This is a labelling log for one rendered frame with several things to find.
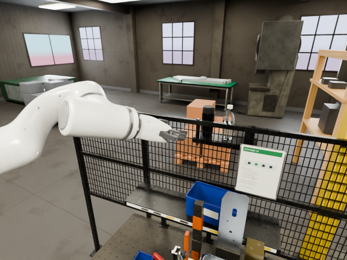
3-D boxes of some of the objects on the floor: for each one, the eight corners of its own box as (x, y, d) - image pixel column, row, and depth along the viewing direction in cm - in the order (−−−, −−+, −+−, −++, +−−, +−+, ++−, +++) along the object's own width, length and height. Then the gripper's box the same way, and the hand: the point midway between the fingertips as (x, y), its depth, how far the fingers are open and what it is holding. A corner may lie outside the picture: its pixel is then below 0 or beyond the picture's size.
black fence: (322, 363, 138) (432, 157, 79) (89, 256, 208) (56, 104, 150) (318, 338, 150) (411, 142, 91) (98, 244, 220) (72, 99, 162)
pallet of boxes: (67, 113, 636) (60, 77, 595) (84, 117, 603) (77, 79, 562) (30, 125, 547) (18, 82, 506) (47, 130, 514) (36, 85, 473)
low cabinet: (52, 92, 924) (48, 74, 896) (79, 96, 849) (76, 77, 820) (4, 101, 769) (-3, 81, 741) (32, 108, 694) (26, 85, 666)
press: (286, 112, 647) (306, 16, 549) (284, 124, 550) (309, 11, 451) (241, 107, 706) (252, 19, 607) (233, 116, 608) (245, 14, 509)
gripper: (152, 121, 46) (200, 129, 59) (116, 100, 58) (162, 110, 70) (142, 152, 48) (190, 153, 60) (109, 125, 60) (155, 131, 72)
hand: (173, 129), depth 65 cm, fingers open, 8 cm apart
